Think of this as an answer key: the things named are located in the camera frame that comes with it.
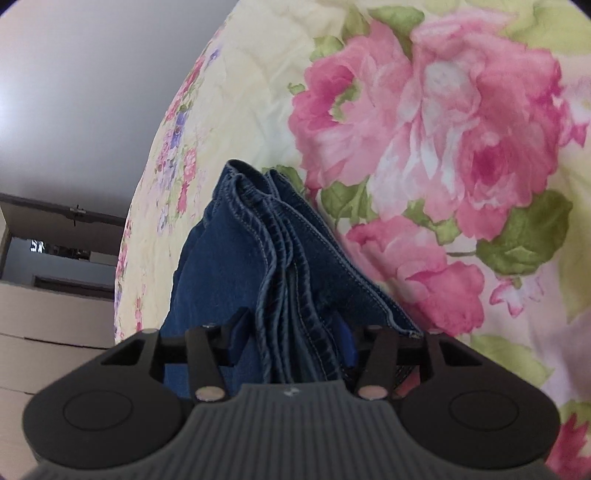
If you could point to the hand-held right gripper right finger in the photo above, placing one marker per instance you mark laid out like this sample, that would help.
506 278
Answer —
347 344

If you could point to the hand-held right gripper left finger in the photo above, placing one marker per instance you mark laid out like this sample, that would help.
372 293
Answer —
203 360

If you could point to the blue denim pants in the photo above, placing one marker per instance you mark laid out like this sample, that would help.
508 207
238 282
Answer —
221 277

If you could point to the beige wardrobe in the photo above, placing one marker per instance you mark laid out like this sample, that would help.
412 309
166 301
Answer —
46 360

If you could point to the display shelf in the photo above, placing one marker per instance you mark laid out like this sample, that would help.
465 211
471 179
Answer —
60 251

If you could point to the brown door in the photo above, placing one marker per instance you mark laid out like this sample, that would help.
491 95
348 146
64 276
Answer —
55 208

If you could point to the floral bed quilt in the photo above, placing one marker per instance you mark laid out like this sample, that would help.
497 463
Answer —
415 138

